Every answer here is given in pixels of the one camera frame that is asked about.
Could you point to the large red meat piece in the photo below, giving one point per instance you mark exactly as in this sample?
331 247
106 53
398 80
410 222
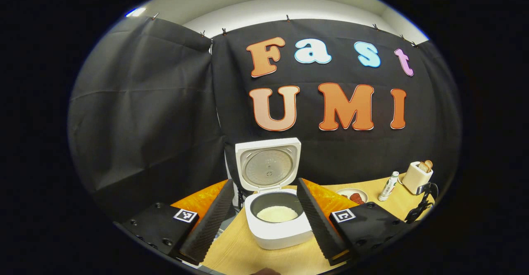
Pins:
357 197

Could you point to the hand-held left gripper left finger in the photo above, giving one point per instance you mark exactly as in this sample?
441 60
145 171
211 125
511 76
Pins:
213 225

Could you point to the ceiling light panel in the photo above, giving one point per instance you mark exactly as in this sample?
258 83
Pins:
136 12

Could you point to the white rice cooker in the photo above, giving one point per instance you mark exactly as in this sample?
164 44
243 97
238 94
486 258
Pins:
281 235

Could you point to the black backdrop cloth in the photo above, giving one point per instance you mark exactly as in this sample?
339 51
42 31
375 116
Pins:
144 114

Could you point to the small white green-label bottle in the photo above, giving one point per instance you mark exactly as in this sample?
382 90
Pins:
388 188

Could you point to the white chopstick holder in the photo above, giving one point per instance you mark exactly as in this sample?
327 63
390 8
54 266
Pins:
413 180

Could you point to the round white plate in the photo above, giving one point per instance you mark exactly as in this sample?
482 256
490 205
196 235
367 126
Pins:
351 190

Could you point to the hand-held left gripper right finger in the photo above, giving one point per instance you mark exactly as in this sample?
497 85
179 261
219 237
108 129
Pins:
316 225

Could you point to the heap of white rice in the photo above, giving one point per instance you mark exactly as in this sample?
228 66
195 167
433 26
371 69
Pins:
277 214

